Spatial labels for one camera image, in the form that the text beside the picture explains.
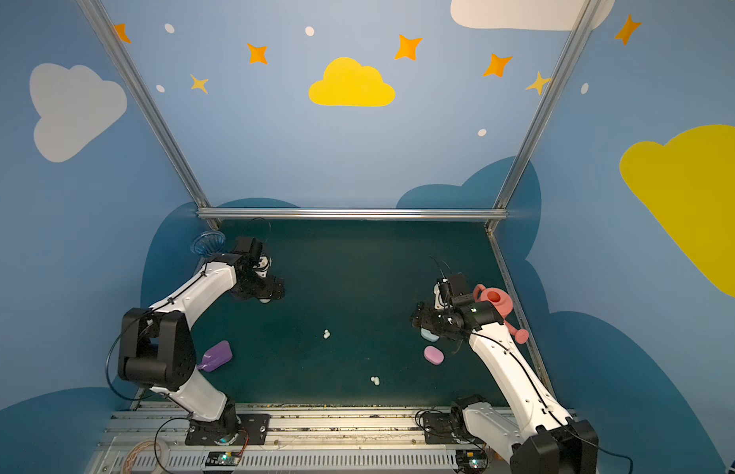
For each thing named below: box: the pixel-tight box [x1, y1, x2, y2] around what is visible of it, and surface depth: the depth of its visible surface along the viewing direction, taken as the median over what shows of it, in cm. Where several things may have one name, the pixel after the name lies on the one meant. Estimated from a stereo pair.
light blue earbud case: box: [419, 327, 440, 342], surface depth 91 cm
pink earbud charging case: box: [423, 345, 445, 365], surface depth 88 cm
